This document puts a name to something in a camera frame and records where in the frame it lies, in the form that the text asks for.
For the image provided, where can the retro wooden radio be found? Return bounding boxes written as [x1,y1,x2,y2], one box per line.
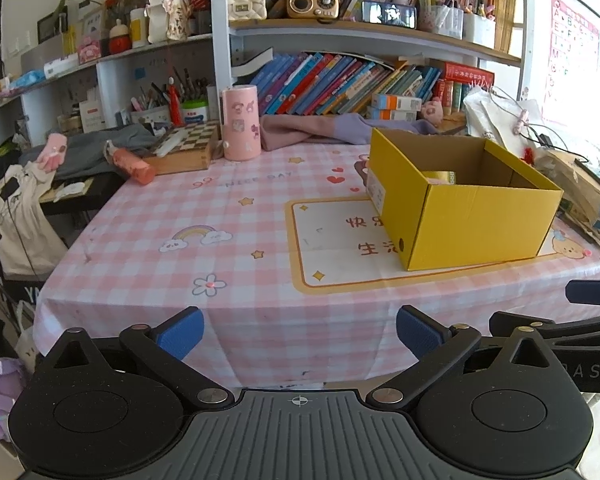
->
[286,0,337,23]

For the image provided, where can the pink knit glove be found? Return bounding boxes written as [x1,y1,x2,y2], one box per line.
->
[36,132,68,173]

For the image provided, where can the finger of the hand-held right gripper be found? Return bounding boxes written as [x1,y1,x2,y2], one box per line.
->
[565,280,600,307]
[489,311,600,351]

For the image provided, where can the purple backpack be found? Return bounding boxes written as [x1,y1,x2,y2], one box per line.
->
[0,357,28,443]

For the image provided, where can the smartphone showing video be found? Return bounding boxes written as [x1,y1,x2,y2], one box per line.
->
[362,1,416,28]

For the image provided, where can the pink checked desktop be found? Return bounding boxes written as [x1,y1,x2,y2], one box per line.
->
[32,135,600,386]

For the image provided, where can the pile of white paper bags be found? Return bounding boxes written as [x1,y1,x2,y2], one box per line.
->
[462,85,543,146]

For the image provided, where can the grey cloth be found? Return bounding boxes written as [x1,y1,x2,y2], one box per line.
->
[20,122,156,181]

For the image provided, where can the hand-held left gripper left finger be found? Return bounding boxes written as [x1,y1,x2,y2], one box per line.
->
[40,306,235,409]

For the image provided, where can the yellow cardboard box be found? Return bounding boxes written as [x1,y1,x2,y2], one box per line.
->
[366,127,565,272]

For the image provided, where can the stack of worn books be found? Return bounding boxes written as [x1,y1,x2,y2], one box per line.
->
[535,150,600,253]

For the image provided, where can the white printed tote bag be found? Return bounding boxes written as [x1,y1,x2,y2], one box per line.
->
[0,162,68,276]

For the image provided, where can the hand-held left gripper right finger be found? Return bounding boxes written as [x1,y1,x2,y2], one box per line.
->
[365,305,563,409]

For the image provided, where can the white wooden bookshelf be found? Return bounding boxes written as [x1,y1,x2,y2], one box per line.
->
[0,0,531,161]

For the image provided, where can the black side table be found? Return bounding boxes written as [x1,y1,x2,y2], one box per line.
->
[40,175,126,216]

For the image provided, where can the red white round doll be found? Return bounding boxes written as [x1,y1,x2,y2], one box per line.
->
[109,19,132,56]

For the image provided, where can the white jar green lid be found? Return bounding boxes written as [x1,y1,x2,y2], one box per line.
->
[180,101,210,123]

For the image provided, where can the alphabet wall poster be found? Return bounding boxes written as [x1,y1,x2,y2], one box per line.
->
[542,0,600,128]

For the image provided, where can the white box red label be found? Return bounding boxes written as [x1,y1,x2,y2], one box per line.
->
[79,92,108,131]

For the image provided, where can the pink sticker cylinder holder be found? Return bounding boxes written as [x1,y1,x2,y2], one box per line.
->
[221,85,262,162]

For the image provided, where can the white bin of pens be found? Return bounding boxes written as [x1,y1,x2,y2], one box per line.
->
[417,0,463,38]

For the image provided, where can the pink purple cloth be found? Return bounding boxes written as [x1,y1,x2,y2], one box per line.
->
[260,112,468,151]

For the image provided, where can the white pink rabbit figurine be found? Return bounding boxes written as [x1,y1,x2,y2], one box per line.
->
[145,0,191,43]

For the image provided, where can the yellow tape roll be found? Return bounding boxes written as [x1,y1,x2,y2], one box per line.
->
[422,170,458,186]

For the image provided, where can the red thick book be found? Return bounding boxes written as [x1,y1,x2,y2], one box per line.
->
[440,60,496,86]

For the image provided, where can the orange pink spray bottle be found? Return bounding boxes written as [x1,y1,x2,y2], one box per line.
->
[105,141,157,186]

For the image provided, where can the row of colourful books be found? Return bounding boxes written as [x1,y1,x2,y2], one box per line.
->
[250,50,443,116]

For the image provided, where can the pen holder with pens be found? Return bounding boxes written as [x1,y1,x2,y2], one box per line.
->
[130,67,208,126]

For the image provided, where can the wooden chessboard box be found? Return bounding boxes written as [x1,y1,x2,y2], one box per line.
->
[140,121,220,175]

